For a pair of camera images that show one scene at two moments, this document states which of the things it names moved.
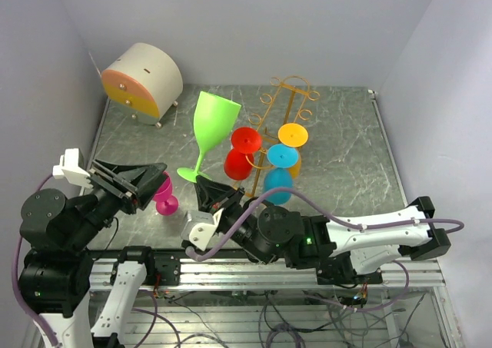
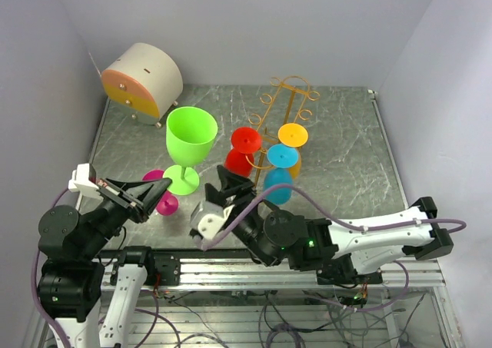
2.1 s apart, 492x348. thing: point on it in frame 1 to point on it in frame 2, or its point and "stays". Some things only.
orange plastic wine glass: x=296 y=135 stays
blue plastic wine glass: x=280 y=157 stays
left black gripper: x=139 y=181 to x=137 y=209
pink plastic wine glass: x=166 y=203 stays
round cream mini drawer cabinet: x=144 y=83 stays
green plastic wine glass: x=214 y=120 to x=191 y=134
